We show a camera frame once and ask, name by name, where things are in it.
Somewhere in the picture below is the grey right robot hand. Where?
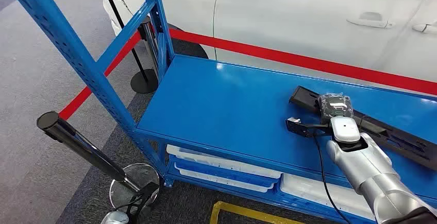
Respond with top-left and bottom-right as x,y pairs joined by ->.
317,93 -> 355,125

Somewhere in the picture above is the long black plastic part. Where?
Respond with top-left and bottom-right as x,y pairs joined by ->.
289,85 -> 437,171

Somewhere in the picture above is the blue metal shelf rack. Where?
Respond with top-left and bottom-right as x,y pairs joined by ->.
0,0 -> 437,224

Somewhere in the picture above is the red barrier belt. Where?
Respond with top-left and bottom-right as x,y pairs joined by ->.
58,31 -> 142,121
170,28 -> 437,96

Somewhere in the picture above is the white car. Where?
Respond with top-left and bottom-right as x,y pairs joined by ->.
102,0 -> 437,97

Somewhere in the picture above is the thin black pole stand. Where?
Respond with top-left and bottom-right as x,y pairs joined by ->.
97,0 -> 159,94

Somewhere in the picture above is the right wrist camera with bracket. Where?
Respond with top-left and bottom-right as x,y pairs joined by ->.
285,116 -> 333,139

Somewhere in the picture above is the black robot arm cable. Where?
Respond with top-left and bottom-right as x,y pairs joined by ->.
312,134 -> 352,224

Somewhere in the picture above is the chrome stanchion post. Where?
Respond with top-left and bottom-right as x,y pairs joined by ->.
138,16 -> 161,78
36,111 -> 161,216

